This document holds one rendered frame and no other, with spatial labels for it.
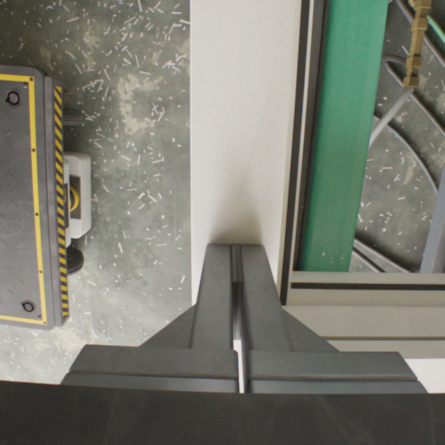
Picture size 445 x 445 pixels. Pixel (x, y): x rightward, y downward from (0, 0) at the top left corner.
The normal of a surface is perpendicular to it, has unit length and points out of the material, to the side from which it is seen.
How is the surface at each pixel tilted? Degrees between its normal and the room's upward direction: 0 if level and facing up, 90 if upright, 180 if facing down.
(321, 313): 90
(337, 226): 0
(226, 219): 0
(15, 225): 0
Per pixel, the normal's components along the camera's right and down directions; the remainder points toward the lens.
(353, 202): -0.02, 0.29
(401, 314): 0.02, -0.96
